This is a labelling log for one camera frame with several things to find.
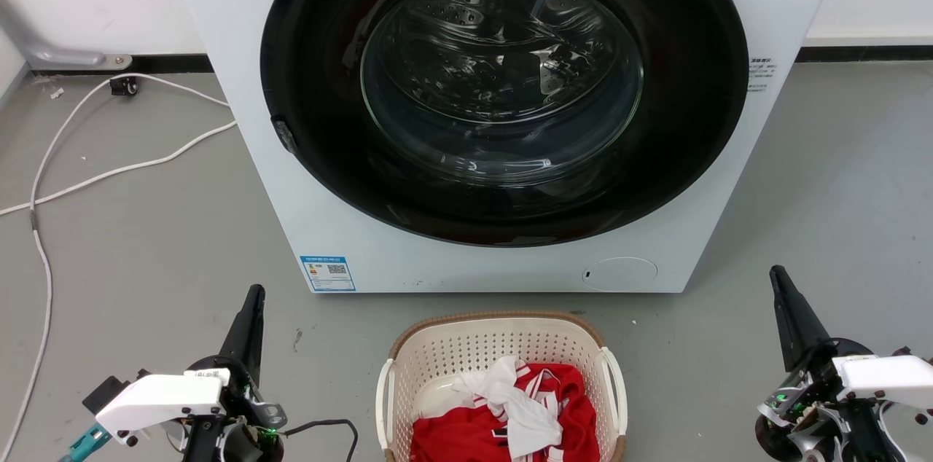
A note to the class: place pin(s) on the red sports jersey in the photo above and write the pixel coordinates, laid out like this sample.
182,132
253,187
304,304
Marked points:
466,440

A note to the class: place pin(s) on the black round washer door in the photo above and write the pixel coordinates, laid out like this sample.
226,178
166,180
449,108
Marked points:
503,83

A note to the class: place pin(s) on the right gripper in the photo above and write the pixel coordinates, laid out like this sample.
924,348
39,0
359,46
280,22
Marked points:
845,396

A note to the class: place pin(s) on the small black plug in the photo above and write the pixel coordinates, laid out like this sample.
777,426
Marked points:
124,86

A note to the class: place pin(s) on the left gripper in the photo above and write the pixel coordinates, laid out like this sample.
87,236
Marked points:
164,400

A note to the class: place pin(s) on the white front-load washing machine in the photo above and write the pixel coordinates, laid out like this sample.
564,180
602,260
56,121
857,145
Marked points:
452,265

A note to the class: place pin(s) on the small printed text sticker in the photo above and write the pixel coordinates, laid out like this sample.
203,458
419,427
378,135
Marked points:
760,73

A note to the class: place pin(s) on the round white filter cap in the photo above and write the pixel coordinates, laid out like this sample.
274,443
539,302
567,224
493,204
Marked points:
620,274

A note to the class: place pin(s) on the white crumpled garment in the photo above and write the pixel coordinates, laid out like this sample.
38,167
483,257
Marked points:
521,407

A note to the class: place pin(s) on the beige plastic laundry basket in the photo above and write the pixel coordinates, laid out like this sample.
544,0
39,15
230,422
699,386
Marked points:
466,345

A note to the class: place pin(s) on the blue energy label sticker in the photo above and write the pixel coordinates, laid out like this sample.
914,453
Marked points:
327,273

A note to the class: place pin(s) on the grey floor pipe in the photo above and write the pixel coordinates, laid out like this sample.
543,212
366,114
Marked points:
51,47

